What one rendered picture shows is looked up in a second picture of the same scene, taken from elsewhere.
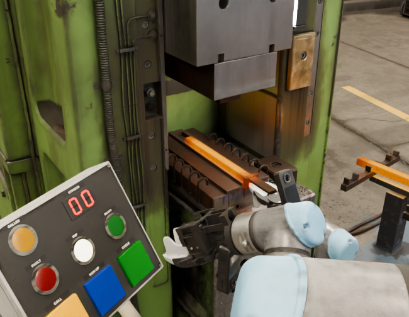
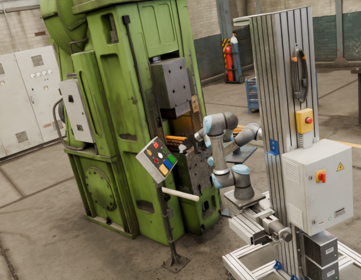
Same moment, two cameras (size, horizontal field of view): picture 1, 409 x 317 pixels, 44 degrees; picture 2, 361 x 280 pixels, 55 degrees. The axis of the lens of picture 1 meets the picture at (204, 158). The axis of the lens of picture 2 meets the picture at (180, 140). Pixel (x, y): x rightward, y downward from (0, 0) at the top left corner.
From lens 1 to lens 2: 1.93 m
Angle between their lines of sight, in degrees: 14
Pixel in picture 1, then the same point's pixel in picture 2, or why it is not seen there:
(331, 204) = not seen: hidden behind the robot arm
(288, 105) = (194, 118)
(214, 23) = (173, 96)
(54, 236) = (154, 151)
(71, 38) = (138, 108)
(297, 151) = not seen: hidden behind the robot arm
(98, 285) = (166, 163)
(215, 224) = (190, 137)
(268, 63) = (187, 104)
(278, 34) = (187, 96)
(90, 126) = (146, 131)
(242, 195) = not seen: hidden behind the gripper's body
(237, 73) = (180, 108)
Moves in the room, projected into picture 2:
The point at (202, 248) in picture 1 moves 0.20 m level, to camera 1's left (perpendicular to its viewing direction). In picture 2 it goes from (189, 143) to (165, 150)
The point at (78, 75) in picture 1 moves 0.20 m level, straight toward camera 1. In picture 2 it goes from (141, 118) to (150, 121)
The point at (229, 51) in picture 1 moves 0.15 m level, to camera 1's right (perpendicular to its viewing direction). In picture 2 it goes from (177, 103) to (192, 99)
